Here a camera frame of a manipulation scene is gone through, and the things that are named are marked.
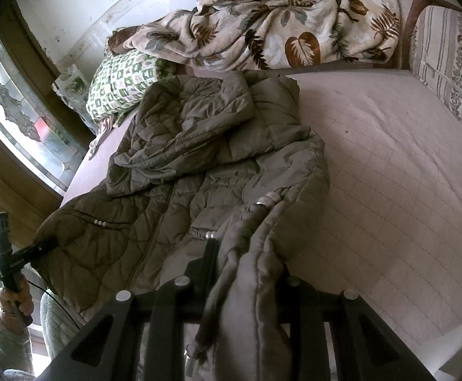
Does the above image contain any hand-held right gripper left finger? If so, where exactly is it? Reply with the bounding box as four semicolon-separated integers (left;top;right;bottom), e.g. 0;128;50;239
38;239;220;381

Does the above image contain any person's left hand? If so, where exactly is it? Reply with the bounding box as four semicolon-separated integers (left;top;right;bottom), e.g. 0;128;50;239
0;275;35;326

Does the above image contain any green white patterned pillow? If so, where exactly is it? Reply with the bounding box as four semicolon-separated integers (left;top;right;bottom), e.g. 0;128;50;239
86;50;176;124

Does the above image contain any striped floral pillow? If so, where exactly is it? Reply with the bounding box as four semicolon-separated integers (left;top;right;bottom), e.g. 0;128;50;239
409;4;462;149

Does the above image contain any person's grey fleece clothing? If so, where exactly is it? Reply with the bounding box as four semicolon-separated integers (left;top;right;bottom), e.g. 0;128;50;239
38;286;90;364

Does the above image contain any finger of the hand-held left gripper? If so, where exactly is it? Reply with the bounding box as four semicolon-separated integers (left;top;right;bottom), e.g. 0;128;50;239
12;241;60;264

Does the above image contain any leaf printed blanket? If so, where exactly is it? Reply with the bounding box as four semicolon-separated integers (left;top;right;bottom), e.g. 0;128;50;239
117;0;403;73

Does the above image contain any olive quilted jacket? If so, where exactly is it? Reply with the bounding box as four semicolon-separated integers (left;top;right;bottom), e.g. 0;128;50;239
32;69;331;381

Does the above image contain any person's left forearm grey sleeve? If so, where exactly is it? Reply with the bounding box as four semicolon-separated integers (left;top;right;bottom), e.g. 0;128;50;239
0;309;36;376

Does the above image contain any brown cloth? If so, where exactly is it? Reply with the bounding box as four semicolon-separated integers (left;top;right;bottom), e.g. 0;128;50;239
107;26;142;56

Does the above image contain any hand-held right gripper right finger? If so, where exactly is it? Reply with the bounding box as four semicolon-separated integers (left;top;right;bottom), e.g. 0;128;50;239
280;266;437;381

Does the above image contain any small white green cushion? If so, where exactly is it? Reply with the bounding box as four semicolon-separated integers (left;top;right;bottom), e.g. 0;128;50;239
51;63;97;133

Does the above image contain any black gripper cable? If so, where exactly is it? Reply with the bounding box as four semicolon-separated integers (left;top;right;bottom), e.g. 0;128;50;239
26;280;84;331

